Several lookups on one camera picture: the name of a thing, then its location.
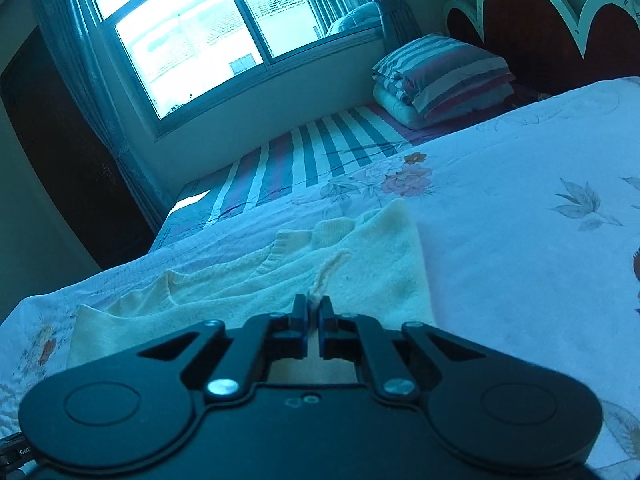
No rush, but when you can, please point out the cream knit sweater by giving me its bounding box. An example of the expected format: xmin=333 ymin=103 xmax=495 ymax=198
xmin=66 ymin=198 xmax=437 ymax=370

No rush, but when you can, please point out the striped bed sheet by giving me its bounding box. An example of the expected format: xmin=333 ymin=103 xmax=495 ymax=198
xmin=150 ymin=102 xmax=506 ymax=251

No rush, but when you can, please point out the dark wooden wardrobe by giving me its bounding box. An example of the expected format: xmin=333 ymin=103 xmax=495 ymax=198
xmin=0 ymin=25 xmax=156 ymax=271

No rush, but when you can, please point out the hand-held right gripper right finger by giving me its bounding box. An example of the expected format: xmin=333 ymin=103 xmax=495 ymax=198
xmin=319 ymin=295 xmax=490 ymax=404

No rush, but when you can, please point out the sliding glass window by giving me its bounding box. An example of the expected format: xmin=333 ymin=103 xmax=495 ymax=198
xmin=80 ymin=0 xmax=386 ymax=136

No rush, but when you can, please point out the black device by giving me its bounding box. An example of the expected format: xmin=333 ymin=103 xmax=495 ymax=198
xmin=0 ymin=432 xmax=38 ymax=480

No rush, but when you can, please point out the pale folded quilt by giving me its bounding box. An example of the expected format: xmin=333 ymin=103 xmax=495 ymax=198
xmin=372 ymin=80 xmax=516 ymax=131

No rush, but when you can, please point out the folded bedding on windowsill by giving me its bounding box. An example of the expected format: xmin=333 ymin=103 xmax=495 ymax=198
xmin=326 ymin=1 xmax=383 ymax=37

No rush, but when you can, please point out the floral bed blanket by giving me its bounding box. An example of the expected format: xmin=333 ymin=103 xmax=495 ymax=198
xmin=0 ymin=76 xmax=640 ymax=480

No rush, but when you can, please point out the dark wooden scalloped headboard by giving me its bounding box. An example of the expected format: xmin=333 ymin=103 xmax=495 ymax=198
xmin=443 ymin=0 xmax=640 ymax=98

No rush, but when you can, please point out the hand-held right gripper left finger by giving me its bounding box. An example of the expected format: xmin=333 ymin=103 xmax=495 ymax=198
xmin=136 ymin=294 xmax=308 ymax=402

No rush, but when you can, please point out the striped pillow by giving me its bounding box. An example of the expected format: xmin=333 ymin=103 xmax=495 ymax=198
xmin=371 ymin=34 xmax=517 ymax=122

